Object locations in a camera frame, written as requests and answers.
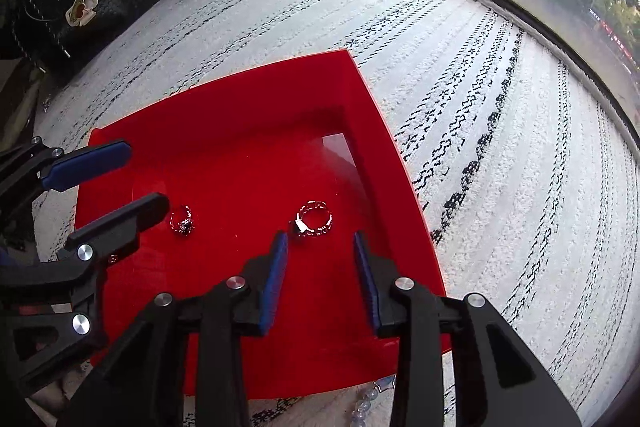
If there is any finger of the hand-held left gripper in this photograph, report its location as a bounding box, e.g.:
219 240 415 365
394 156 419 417
0 137 133 228
0 193 171 400

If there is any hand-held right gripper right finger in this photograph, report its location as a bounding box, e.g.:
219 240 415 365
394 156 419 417
352 231 583 427

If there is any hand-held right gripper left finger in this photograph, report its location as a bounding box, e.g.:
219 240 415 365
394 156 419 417
55 231 290 427

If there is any silver ring with dark stone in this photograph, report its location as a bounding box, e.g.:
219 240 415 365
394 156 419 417
169 205 197 238

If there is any silver chain ring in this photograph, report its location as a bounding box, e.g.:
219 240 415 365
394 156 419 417
288 200 335 242

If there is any clear bead bracelet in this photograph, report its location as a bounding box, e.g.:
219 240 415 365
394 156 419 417
349 376 399 427

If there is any red box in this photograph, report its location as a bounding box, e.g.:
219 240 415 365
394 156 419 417
74 49 455 398

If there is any cream heart bag charm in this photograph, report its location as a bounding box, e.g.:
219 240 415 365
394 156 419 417
64 0 98 28

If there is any black window frame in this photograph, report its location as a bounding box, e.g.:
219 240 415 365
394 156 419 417
318 0 640 145

